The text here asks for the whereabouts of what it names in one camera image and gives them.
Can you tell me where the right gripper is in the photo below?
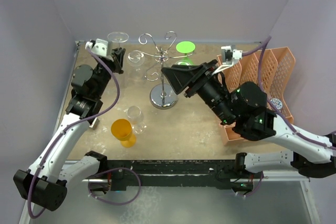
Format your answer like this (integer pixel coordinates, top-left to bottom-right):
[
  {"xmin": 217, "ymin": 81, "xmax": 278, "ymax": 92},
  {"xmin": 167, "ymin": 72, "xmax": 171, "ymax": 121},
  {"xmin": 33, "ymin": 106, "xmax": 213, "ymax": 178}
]
[{"xmin": 161, "ymin": 59, "xmax": 236, "ymax": 124}]

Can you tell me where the clear wine glass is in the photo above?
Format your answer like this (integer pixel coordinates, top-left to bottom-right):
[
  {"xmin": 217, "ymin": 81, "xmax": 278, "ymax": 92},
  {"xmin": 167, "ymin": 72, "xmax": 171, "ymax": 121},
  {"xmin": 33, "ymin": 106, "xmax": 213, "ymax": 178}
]
[
  {"xmin": 127, "ymin": 50, "xmax": 145, "ymax": 71},
  {"xmin": 107, "ymin": 31, "xmax": 129, "ymax": 48},
  {"xmin": 127, "ymin": 106, "xmax": 146, "ymax": 134}
]

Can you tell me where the green plastic wine glass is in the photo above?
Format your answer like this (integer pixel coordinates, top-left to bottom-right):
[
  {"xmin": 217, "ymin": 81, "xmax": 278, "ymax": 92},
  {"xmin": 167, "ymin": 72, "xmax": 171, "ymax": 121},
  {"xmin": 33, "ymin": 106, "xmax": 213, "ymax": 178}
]
[{"xmin": 175, "ymin": 41, "xmax": 196, "ymax": 66}]

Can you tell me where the orange plastic wine glass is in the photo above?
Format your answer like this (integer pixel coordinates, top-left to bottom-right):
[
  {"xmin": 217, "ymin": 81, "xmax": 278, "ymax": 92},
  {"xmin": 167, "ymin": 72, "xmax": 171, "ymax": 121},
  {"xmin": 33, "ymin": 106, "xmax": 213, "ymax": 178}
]
[{"xmin": 111, "ymin": 119, "xmax": 137, "ymax": 148}]

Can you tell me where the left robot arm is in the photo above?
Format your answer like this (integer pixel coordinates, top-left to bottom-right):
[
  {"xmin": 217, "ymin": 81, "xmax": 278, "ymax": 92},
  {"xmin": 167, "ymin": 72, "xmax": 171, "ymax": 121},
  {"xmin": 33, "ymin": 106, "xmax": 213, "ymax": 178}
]
[{"xmin": 13, "ymin": 47, "xmax": 125, "ymax": 219}]

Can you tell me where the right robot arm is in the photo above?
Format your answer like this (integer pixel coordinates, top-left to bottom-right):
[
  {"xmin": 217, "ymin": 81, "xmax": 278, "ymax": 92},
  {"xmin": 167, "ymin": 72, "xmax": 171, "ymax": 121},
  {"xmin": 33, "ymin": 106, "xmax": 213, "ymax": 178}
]
[{"xmin": 161, "ymin": 60, "xmax": 335, "ymax": 178}]

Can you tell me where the chrome wine glass rack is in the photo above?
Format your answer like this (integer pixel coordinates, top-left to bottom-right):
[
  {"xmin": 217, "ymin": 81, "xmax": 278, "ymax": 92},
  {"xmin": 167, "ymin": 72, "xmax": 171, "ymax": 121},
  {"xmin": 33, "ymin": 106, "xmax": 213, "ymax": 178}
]
[{"xmin": 138, "ymin": 31, "xmax": 182, "ymax": 110}]

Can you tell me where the small white card box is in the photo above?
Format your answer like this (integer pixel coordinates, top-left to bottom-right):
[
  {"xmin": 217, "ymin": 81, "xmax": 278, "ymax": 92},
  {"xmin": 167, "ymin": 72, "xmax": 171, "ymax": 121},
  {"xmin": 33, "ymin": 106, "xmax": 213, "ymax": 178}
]
[{"xmin": 89, "ymin": 118, "xmax": 99, "ymax": 130}]

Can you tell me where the orange plastic file organizer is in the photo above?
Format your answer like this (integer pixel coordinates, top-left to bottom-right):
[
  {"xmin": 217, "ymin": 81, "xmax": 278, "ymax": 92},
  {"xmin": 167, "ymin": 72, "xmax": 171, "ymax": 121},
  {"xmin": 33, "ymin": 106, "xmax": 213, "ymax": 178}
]
[{"xmin": 216, "ymin": 47, "xmax": 297, "ymax": 146}]

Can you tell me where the blue patterned round item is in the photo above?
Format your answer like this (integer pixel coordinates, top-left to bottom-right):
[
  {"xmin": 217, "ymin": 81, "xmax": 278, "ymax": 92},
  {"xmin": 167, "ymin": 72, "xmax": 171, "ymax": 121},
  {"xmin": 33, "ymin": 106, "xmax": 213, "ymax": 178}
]
[{"xmin": 270, "ymin": 98, "xmax": 283, "ymax": 111}]

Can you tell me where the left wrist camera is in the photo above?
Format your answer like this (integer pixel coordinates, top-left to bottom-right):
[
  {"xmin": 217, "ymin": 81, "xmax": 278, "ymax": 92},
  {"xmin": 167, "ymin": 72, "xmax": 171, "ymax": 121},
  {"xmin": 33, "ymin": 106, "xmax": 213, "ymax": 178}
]
[{"xmin": 85, "ymin": 39, "xmax": 112, "ymax": 59}]

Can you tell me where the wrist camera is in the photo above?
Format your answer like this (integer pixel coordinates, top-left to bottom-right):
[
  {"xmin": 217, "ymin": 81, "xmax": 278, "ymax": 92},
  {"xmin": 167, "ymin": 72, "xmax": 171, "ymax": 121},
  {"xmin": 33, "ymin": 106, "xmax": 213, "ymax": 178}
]
[
  {"xmin": 213, "ymin": 46, "xmax": 243, "ymax": 75},
  {"xmin": 85, "ymin": 39, "xmax": 112, "ymax": 59}
]

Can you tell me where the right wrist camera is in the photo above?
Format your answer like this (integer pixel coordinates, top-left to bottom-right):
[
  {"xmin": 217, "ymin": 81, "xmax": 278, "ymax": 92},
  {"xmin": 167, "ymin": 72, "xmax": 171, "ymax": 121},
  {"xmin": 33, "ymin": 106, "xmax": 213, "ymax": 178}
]
[{"xmin": 213, "ymin": 46, "xmax": 243, "ymax": 75}]

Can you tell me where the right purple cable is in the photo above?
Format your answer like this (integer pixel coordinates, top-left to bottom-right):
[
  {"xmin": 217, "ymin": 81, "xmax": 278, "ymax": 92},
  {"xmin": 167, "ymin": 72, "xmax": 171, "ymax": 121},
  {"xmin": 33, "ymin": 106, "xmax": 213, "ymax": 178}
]
[{"xmin": 241, "ymin": 35, "xmax": 336, "ymax": 151}]

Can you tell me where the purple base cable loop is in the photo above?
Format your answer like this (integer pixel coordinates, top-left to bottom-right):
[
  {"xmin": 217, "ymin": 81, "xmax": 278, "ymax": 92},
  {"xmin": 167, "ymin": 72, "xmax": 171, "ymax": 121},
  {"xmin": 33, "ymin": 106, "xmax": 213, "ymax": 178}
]
[{"xmin": 88, "ymin": 166, "xmax": 143, "ymax": 206}]

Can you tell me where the black base frame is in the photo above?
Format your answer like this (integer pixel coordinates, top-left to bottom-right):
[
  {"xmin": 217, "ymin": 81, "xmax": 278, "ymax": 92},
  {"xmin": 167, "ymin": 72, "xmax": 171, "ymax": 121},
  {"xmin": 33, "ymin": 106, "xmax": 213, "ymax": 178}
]
[{"xmin": 88, "ymin": 159, "xmax": 261, "ymax": 192}]

